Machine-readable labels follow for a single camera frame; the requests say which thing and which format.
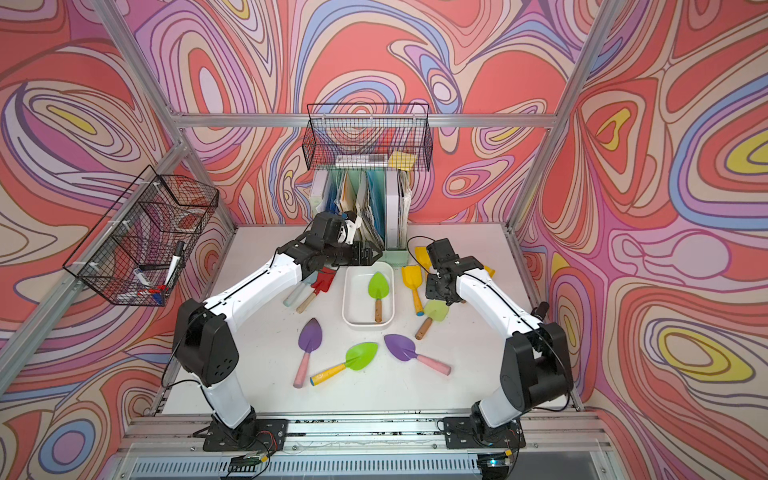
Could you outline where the purple trowel pink handle right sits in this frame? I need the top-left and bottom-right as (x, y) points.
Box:
(384, 334), (452, 376)

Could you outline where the light blue trowel white handle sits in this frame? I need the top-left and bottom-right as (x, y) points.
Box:
(283, 272), (318, 307)

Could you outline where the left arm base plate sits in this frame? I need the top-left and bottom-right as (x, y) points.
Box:
(203, 418), (289, 453)

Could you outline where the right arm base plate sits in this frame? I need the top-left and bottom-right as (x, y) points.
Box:
(438, 410), (526, 451)

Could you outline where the black white marker pen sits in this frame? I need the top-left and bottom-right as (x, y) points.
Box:
(163, 240), (185, 287)

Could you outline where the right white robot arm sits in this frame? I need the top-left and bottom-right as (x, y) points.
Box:
(426, 238), (574, 430)

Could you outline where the yellow sponge in basket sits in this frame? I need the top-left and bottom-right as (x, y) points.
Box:
(387, 151), (417, 172)

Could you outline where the green scoop yellow handle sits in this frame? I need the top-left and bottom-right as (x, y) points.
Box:
(310, 342), (379, 386)

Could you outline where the light green trowel wooden handle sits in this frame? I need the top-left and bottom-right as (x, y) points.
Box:
(415, 299), (449, 340)

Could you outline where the black wire basket back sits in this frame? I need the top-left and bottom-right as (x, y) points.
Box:
(302, 101), (433, 172)

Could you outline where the white storage tray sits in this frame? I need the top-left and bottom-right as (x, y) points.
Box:
(342, 262), (395, 331)

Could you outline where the mint green file crate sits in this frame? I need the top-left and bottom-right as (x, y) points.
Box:
(310, 170), (413, 268)

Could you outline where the black wire basket left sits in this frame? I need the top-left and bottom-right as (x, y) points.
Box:
(63, 167), (219, 307)

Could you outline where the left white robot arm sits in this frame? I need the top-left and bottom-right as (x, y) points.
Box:
(172, 212), (384, 431)

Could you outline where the black wire basket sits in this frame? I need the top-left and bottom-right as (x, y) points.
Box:
(63, 167), (219, 307)
(302, 101), (433, 172)

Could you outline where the purple trowel pink handle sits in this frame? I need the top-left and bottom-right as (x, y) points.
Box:
(384, 334), (452, 376)
(293, 318), (322, 389)

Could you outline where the purple trowel pink handle left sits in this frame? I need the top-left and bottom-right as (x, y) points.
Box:
(293, 318), (322, 389)

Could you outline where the red shovel wooden handle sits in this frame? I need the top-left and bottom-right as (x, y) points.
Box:
(296, 267), (337, 313)

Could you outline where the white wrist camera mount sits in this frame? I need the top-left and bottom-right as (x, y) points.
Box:
(338, 217), (362, 245)

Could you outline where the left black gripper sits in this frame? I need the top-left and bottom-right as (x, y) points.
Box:
(321, 239), (383, 267)

